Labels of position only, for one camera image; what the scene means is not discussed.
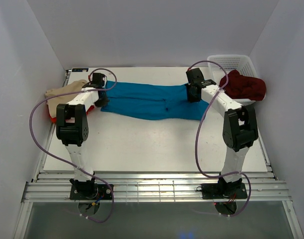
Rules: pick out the white plastic basket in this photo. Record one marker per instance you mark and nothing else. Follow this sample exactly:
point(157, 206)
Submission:
point(220, 63)

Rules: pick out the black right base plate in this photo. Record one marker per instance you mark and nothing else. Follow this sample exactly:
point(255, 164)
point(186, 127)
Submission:
point(213, 191)

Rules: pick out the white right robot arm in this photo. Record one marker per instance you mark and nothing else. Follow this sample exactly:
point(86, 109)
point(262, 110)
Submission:
point(239, 133)

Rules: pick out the blue t shirt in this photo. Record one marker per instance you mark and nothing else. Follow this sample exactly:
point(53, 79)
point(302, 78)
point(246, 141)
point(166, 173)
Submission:
point(153, 102)

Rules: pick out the aluminium rail frame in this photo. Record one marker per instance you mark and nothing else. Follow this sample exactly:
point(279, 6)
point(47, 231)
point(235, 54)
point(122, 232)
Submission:
point(150, 187)

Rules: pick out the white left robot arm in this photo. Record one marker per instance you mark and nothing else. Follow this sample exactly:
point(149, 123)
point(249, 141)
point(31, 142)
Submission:
point(72, 130)

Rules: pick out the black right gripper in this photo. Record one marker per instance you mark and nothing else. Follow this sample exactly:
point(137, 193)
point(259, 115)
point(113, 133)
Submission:
point(190, 99)

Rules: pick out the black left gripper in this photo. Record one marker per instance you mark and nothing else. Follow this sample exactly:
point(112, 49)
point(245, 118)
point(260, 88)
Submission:
point(103, 102)

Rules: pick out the dark red t shirt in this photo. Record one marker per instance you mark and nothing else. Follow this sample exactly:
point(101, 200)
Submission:
point(244, 87)

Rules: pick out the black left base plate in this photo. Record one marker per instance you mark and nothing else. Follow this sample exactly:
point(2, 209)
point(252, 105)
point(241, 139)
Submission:
point(102, 191)

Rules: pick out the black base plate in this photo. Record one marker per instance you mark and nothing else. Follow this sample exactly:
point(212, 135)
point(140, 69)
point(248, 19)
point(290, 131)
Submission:
point(213, 191)
point(102, 191)

